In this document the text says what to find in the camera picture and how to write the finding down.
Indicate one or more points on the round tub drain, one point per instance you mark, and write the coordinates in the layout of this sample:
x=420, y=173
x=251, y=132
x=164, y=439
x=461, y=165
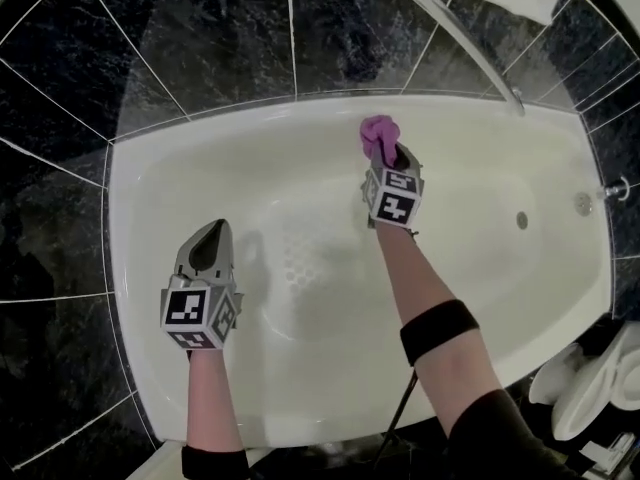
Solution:
x=522, y=220

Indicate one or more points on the person's dark right sleeve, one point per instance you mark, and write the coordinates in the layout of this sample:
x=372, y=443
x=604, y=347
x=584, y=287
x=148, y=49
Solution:
x=505, y=438

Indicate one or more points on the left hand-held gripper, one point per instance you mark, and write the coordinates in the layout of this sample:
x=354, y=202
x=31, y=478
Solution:
x=185, y=308

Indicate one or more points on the chrome tub spout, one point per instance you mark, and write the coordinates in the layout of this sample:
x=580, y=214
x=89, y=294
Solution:
x=614, y=189

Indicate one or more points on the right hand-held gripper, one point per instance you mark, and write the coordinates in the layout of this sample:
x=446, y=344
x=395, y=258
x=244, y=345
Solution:
x=395, y=208

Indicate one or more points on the white toilet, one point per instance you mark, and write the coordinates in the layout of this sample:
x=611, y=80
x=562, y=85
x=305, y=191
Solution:
x=580, y=393

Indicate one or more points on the chrome grab bar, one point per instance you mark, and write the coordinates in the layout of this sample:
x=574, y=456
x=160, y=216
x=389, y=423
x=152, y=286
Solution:
x=450, y=18

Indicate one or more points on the person's right forearm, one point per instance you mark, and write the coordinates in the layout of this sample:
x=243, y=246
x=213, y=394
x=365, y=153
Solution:
x=415, y=273

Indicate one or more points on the person's left forearm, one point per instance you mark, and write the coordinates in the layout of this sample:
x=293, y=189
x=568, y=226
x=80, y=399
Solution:
x=212, y=398

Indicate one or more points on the white bathtub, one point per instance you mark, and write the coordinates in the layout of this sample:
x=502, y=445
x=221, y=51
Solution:
x=310, y=368

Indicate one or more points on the purple cleaning cloth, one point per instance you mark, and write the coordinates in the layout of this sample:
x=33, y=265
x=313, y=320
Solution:
x=377, y=130

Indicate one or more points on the chrome tub overflow plate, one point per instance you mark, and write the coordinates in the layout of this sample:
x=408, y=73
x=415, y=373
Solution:
x=583, y=203

